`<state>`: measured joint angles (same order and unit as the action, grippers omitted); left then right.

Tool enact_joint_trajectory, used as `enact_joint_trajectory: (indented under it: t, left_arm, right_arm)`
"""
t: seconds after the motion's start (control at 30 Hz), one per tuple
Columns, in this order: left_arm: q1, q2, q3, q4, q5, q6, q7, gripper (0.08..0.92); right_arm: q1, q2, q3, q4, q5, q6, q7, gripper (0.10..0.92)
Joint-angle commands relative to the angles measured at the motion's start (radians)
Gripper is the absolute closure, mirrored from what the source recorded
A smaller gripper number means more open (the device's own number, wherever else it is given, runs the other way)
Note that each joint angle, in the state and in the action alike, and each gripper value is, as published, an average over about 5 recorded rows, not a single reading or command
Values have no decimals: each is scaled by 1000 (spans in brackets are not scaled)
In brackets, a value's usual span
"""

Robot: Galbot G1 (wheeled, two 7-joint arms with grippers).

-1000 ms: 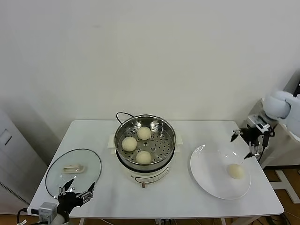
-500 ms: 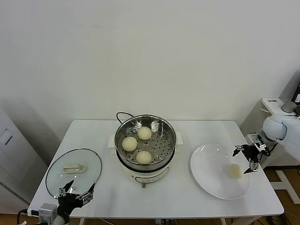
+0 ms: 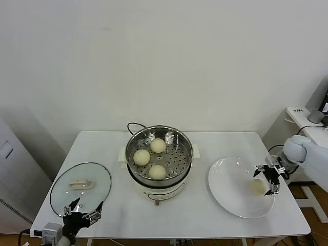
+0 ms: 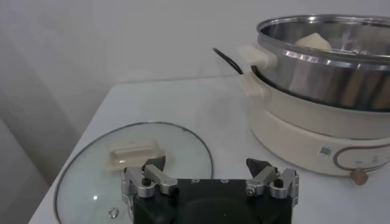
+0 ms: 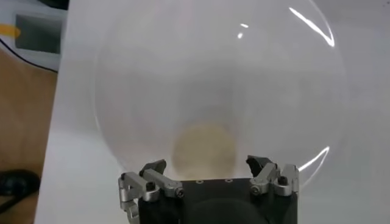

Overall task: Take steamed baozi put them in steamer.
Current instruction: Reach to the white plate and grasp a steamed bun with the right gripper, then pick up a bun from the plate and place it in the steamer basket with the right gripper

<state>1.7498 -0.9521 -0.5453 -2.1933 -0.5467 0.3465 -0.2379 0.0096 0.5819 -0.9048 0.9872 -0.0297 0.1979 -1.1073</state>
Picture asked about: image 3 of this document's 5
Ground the cream electric cooker base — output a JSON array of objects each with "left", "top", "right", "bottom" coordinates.
[{"left": 118, "top": 145, "right": 201, "bottom": 206}]

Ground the white round plate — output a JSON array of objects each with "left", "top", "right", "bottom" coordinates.
[{"left": 208, "top": 156, "right": 275, "bottom": 219}]

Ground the grey cylinder speaker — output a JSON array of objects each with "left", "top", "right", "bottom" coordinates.
[{"left": 307, "top": 110, "right": 324, "bottom": 124}]

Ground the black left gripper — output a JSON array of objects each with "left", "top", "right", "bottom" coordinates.
[{"left": 63, "top": 197, "right": 104, "bottom": 238}]

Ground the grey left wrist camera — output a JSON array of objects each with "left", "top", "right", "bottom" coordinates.
[{"left": 42, "top": 222, "right": 64, "bottom": 243}]

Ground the grey laptop computer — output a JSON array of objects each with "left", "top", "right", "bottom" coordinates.
[{"left": 304, "top": 76, "right": 328, "bottom": 127}]

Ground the glass lid with cream handle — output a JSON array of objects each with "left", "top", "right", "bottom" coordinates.
[{"left": 49, "top": 161, "right": 112, "bottom": 221}]

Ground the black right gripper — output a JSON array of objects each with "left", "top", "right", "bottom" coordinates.
[{"left": 253, "top": 165, "right": 281, "bottom": 197}]

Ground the white steamed baozi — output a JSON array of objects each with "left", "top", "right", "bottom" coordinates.
[
  {"left": 150, "top": 138, "right": 167, "bottom": 154},
  {"left": 250, "top": 179, "right": 269, "bottom": 197},
  {"left": 133, "top": 150, "right": 151, "bottom": 166},
  {"left": 148, "top": 165, "right": 167, "bottom": 180}
]

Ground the black left camera cable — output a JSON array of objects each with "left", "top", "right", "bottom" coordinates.
[{"left": 19, "top": 229, "right": 44, "bottom": 246}]

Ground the steel steamer basket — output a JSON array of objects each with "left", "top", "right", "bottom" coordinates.
[{"left": 117, "top": 125, "right": 202, "bottom": 181}]

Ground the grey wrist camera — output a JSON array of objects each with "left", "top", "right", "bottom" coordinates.
[
  {"left": 265, "top": 155, "right": 287, "bottom": 174},
  {"left": 42, "top": 222, "right": 64, "bottom": 243}
]

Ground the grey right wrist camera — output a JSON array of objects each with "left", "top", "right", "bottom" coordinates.
[{"left": 265, "top": 155, "right": 287, "bottom": 174}]

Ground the black cooker power cable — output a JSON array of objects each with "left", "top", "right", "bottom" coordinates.
[{"left": 127, "top": 122, "right": 147, "bottom": 136}]

